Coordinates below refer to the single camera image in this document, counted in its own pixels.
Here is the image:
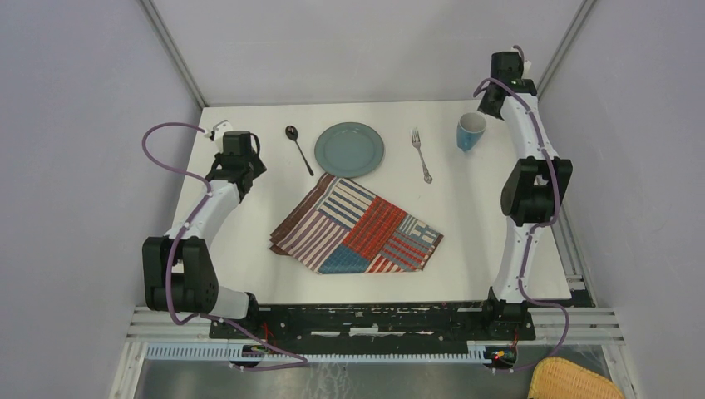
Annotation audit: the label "black spoon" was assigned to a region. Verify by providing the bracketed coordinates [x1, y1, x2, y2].
[284, 125, 314, 176]

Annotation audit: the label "blue ceramic mug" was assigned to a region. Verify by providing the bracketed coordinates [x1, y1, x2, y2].
[456, 112, 486, 152]

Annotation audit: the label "striped patchwork placemat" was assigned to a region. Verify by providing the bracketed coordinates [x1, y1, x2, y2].
[269, 174, 443, 274]

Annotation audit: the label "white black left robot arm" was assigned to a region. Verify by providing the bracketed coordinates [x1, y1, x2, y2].
[142, 131, 266, 338]

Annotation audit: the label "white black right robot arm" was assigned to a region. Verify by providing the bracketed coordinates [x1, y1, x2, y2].
[474, 45, 573, 339]

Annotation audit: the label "teal ceramic plate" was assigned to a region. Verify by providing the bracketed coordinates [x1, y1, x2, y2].
[314, 122, 385, 178]

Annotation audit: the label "ornate silver fork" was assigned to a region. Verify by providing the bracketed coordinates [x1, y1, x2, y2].
[410, 127, 433, 184]

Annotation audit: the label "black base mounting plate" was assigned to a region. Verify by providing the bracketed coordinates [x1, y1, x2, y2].
[242, 302, 536, 355]

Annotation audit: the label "yellow woven basket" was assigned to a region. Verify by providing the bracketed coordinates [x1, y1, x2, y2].
[527, 357, 625, 399]

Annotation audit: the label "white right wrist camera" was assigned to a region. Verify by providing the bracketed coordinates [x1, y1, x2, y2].
[522, 58, 532, 76]

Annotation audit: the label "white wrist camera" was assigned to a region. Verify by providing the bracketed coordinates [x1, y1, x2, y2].
[205, 120, 234, 141]
[522, 58, 532, 76]

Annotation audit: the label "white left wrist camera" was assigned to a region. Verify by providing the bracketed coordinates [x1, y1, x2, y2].
[205, 120, 234, 141]

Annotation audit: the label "white slotted cable duct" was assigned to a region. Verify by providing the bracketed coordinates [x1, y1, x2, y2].
[145, 343, 491, 365]

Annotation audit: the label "aluminium frame rails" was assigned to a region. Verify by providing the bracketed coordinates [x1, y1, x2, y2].
[109, 266, 641, 398]

